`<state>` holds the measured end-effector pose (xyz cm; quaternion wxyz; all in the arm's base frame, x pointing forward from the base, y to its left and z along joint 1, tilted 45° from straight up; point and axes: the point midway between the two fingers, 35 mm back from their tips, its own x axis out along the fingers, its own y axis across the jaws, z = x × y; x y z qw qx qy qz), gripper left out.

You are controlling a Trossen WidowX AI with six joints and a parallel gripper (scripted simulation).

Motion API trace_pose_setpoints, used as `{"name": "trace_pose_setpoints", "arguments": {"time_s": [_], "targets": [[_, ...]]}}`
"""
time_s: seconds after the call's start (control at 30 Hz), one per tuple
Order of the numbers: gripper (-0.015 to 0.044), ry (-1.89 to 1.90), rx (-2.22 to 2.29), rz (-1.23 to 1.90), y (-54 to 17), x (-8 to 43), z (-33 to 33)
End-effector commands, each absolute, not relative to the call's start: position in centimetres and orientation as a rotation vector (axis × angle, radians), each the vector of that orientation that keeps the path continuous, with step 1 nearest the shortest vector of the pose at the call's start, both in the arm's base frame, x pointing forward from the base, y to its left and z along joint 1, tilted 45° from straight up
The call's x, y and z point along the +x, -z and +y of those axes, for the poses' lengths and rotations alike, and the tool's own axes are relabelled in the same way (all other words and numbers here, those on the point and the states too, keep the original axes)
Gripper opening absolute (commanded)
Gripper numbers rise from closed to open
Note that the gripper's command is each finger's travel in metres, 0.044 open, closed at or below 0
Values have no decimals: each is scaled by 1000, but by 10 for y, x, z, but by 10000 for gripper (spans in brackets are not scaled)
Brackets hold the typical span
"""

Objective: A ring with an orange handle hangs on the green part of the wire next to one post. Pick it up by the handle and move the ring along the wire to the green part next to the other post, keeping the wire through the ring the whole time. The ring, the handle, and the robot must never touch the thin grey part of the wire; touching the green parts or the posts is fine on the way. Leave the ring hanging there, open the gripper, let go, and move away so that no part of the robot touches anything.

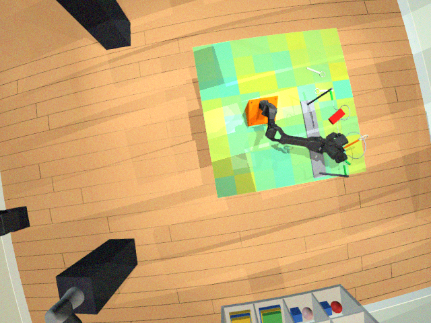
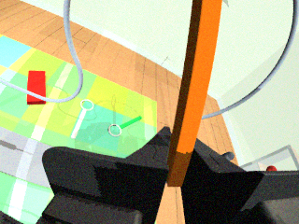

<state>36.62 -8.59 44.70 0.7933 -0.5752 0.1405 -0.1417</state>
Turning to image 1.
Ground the red rectangular block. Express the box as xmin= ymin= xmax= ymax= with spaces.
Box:
xmin=328 ymin=109 xmax=345 ymax=124

